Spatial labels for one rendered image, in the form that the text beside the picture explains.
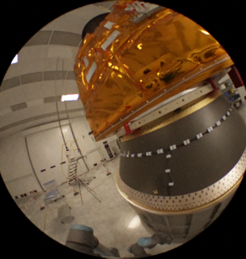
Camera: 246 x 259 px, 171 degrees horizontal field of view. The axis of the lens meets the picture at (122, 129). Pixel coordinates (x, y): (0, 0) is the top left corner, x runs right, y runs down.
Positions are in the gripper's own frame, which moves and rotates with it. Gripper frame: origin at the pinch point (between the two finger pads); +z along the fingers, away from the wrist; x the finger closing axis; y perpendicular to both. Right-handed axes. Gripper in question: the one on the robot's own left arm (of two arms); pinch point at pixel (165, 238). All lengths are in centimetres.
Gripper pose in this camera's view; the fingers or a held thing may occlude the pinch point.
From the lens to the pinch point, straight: 93.6
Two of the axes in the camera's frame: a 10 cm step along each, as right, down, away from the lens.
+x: -4.2, 4.0, 8.1
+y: 5.3, -6.2, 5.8
